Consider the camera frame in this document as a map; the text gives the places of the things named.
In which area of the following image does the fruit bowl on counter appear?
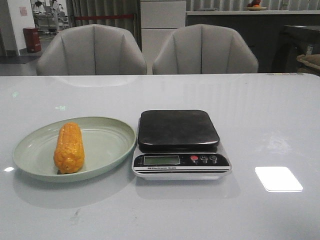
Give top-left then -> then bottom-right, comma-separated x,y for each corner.
246,0 -> 267,11

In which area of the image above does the grey armchair on left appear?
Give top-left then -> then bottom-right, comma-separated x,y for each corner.
36,24 -> 147,76

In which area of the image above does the white drawer cabinet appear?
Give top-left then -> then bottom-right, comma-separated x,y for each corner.
140,0 -> 187,74

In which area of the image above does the dark counter with white top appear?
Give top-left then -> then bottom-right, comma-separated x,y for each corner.
186,10 -> 320,73

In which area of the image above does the grey armchair on right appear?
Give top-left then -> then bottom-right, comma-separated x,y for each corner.
152,24 -> 259,75

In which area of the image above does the grey armchair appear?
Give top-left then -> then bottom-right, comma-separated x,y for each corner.
152,24 -> 259,75
36,24 -> 147,76

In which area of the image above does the dark appliance at right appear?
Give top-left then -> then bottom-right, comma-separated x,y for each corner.
271,25 -> 320,73

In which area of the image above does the beige cushion at right edge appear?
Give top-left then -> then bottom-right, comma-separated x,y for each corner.
296,54 -> 320,76

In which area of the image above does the red bin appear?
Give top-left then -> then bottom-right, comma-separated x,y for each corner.
23,27 -> 42,53

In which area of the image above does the pale green round plate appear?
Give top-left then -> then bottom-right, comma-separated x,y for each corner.
12,116 -> 137,183

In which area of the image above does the black silver kitchen scale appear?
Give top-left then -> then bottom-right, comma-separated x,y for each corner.
131,109 -> 232,180

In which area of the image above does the orange corn cob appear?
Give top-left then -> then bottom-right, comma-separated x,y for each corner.
53,122 -> 85,174

